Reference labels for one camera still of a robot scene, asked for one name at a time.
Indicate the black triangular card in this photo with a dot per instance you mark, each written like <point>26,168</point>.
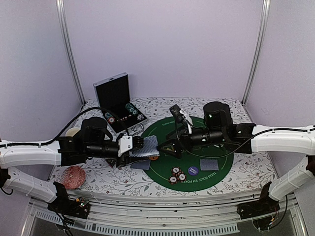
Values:
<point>111,163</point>

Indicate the aluminium frame post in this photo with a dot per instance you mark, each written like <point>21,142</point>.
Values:
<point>68,49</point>
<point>258,48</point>

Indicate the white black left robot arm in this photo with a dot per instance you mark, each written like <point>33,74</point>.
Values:
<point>93,140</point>

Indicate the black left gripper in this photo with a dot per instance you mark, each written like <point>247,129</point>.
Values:
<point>125,160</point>

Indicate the dealt playing card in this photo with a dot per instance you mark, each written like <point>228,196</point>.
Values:
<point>209,165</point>
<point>141,165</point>

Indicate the purple small blind button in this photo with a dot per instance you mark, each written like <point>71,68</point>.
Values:
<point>193,171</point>

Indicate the blue chips in case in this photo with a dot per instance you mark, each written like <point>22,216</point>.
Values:
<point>140,117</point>

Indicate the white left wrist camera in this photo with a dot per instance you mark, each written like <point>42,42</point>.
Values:
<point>125,144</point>

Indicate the orange big blind button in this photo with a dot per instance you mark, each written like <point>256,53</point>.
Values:
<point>153,158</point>

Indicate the right poker chip stack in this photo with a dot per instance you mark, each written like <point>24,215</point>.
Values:
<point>131,109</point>

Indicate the red patterned bowl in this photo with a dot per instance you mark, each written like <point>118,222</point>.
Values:
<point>73,177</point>

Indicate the right aluminium frame post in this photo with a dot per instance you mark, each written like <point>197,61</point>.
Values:
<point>258,48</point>

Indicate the white ceramic mug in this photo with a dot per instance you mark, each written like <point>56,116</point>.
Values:
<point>72,131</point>

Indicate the aluminium front rail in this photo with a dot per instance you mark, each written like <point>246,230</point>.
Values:
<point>208,215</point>

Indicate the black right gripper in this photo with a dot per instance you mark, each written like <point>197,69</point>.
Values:
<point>184,139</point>

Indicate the left poker chip stack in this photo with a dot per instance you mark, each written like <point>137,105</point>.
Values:
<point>109,117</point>

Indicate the left aluminium frame post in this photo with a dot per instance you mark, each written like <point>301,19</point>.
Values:
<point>68,49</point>

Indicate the round green poker mat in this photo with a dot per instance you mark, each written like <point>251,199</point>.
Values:
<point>160,170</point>

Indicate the red black 100 chip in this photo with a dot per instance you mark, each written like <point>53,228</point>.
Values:
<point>175,171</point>

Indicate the aluminium poker chip case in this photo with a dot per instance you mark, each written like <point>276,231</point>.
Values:
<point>113,94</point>

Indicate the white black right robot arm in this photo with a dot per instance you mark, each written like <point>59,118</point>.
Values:
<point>247,138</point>

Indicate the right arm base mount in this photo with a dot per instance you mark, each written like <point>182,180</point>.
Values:
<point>264,205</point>

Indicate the poker chip stack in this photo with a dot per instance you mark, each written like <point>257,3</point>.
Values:
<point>109,117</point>
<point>131,109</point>

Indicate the row of dice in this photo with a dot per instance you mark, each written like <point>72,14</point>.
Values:
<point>124,119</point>

